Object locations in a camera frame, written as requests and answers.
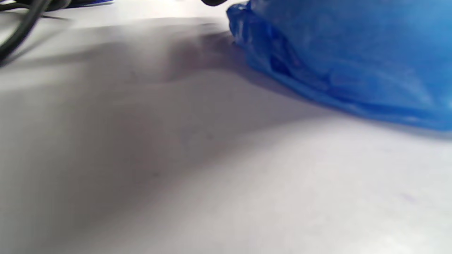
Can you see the blue plastic bag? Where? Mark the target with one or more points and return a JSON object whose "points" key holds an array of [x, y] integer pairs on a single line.
{"points": [[353, 53]]}

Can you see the person's left hand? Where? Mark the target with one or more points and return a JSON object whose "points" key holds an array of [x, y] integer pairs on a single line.
{"points": [[215, 2]]}

